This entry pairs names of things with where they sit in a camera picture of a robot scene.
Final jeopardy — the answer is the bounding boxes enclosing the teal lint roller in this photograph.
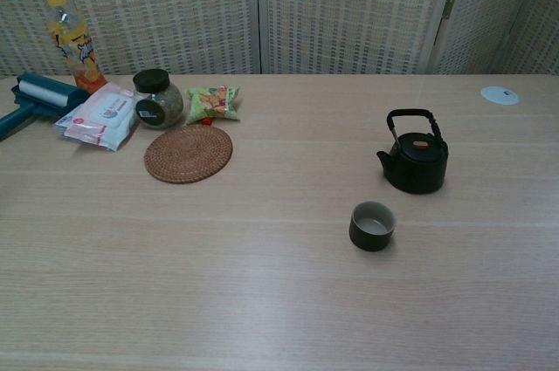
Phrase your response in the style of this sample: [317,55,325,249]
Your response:
[0,72,91,141]

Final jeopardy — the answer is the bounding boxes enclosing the orange drink bottle yellow cap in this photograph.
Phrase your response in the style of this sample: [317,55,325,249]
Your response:
[45,0,108,95]

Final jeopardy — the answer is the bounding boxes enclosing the glass jar with black lid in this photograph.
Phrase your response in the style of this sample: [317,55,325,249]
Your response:
[132,69,184,130]

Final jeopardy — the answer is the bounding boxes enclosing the black teapot with handle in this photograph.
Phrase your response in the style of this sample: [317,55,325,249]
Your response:
[376,108,450,196]

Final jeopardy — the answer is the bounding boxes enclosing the green snack packet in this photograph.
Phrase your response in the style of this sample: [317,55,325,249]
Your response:
[185,84,243,127]

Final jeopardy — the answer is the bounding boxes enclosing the woven folding screen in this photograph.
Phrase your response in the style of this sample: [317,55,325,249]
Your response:
[0,0,559,79]

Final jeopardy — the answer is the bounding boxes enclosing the white round cable grommet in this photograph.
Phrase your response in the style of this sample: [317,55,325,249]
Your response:
[480,86,522,106]

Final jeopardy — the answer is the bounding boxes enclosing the dark ceramic cup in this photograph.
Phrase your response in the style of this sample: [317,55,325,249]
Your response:
[349,201,397,252]

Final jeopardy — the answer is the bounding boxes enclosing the pink wet wipes pack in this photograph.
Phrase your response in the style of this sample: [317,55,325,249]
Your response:
[63,81,137,153]

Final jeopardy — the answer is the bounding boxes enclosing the round woven rattan coaster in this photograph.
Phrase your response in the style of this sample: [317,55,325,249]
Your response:
[143,124,234,184]

